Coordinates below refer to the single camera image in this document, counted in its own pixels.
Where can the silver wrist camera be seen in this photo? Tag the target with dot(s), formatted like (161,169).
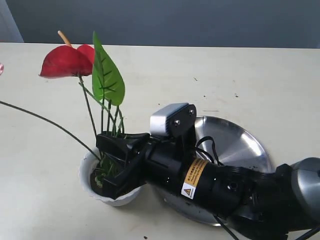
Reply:
(173,120)

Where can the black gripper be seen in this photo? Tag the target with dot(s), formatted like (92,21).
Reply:
(220,190)

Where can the white scalloped flower pot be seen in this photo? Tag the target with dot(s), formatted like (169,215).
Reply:
(106,194)

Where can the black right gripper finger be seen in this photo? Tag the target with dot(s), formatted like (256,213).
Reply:
(124,147)

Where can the round steel plate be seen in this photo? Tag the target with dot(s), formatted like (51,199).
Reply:
(234,146)

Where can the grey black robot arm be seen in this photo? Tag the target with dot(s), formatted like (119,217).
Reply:
(260,206)

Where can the red artificial anthurium plant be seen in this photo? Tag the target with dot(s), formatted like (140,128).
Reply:
(99,78)

